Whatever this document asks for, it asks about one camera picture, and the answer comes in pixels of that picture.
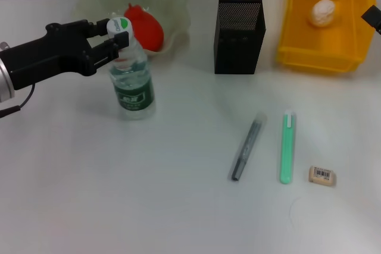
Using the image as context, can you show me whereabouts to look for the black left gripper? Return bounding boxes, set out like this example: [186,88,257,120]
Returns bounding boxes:
[8,18,130,90]

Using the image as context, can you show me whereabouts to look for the red-orange toy fruit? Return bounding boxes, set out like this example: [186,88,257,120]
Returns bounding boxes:
[123,3,165,52]

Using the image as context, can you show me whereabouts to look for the white paper ball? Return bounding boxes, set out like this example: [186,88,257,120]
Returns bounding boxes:
[307,0,339,27]

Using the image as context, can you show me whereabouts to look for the clear green-label water bottle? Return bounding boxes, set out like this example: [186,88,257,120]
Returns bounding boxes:
[106,17,156,121]

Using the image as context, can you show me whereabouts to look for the mint green pen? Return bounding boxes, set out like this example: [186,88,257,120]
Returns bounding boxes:
[279,110,298,185]

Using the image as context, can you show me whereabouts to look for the beige eraser with barcode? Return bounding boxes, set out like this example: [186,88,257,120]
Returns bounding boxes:
[308,165,339,186]

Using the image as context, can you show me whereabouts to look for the green glass fruit bowl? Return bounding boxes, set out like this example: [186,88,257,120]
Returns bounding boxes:
[73,0,191,58]

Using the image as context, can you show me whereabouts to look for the black mesh pen holder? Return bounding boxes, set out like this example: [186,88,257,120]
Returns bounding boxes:
[213,0,267,75]

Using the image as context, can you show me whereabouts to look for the grey pen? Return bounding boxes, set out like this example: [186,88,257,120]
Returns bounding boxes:
[228,111,268,182]

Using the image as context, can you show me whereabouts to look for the yellow plastic bin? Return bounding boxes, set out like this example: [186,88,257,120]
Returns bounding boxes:
[275,0,377,75]

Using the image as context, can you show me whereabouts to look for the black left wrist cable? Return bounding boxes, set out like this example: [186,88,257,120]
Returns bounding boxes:
[0,83,36,118]

